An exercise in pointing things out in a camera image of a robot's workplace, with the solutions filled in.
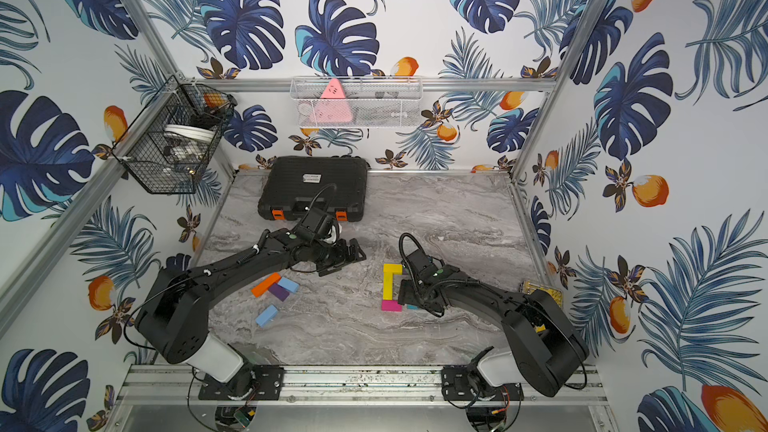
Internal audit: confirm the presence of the short yellow block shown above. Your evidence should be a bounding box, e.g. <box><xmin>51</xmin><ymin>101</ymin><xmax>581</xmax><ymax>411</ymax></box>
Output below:
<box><xmin>382</xmin><ymin>264</ymin><xmax>403</xmax><ymax>275</ymax></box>

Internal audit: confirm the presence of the magenta block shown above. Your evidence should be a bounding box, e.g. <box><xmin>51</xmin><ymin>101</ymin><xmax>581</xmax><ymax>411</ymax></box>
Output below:
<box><xmin>381</xmin><ymin>300</ymin><xmax>402</xmax><ymax>312</ymax></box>

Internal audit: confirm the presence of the long yellow block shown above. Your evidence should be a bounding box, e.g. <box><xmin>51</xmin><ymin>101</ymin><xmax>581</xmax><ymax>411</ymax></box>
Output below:
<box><xmin>382</xmin><ymin>273</ymin><xmax>394</xmax><ymax>301</ymax></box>

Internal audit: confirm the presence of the light blue square block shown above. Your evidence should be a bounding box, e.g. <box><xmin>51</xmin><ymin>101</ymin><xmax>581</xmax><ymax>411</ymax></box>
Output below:
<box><xmin>278</xmin><ymin>277</ymin><xmax>299</xmax><ymax>293</ymax></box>

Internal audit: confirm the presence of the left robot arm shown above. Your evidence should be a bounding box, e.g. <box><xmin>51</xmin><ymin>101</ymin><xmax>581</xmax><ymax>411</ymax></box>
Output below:
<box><xmin>135</xmin><ymin>229</ymin><xmax>366</xmax><ymax>396</ymax></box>

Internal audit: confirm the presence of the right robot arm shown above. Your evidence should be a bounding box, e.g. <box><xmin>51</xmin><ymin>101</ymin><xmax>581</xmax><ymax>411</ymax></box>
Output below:
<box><xmin>397</xmin><ymin>270</ymin><xmax>589</xmax><ymax>397</ymax></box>

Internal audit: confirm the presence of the dark purple block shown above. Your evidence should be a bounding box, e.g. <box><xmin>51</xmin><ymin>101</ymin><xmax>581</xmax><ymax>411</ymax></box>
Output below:
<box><xmin>268</xmin><ymin>283</ymin><xmax>291</xmax><ymax>302</ymax></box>

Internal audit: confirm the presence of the orange block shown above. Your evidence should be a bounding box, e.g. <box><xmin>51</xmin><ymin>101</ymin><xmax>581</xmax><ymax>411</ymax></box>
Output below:
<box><xmin>251</xmin><ymin>273</ymin><xmax>281</xmax><ymax>297</ymax></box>

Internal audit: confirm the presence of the black plastic tool case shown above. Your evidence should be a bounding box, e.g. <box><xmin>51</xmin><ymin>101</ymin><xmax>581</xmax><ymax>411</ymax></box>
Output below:
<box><xmin>257</xmin><ymin>156</ymin><xmax>369</xmax><ymax>222</ymax></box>

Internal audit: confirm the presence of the yellow screwdriver bit set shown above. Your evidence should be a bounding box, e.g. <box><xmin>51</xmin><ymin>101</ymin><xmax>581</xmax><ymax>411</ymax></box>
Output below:
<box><xmin>520</xmin><ymin>280</ymin><xmax>563</xmax><ymax>307</ymax></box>

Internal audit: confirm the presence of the pink triangle item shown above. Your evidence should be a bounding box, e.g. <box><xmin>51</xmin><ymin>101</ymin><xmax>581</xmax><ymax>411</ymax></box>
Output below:
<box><xmin>310</xmin><ymin>78</ymin><xmax>354</xmax><ymax>125</ymax></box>

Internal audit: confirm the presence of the white roll in basket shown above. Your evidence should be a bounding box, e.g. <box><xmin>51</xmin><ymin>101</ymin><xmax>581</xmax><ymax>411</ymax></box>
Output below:
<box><xmin>163</xmin><ymin>124</ymin><xmax>215</xmax><ymax>146</ymax></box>

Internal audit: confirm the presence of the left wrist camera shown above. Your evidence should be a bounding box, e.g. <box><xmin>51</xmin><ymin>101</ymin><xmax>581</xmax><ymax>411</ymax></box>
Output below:
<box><xmin>296</xmin><ymin>209</ymin><xmax>334</xmax><ymax>241</ymax></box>

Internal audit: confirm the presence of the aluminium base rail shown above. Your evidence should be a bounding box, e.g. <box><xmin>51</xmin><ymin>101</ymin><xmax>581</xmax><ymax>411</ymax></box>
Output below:
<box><xmin>116</xmin><ymin>365</ymin><xmax>608</xmax><ymax>407</ymax></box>

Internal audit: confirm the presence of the black wire basket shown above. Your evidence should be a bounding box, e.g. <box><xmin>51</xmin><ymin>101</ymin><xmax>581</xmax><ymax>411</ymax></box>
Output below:
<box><xmin>111</xmin><ymin>76</ymin><xmax>237</xmax><ymax>195</ymax></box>

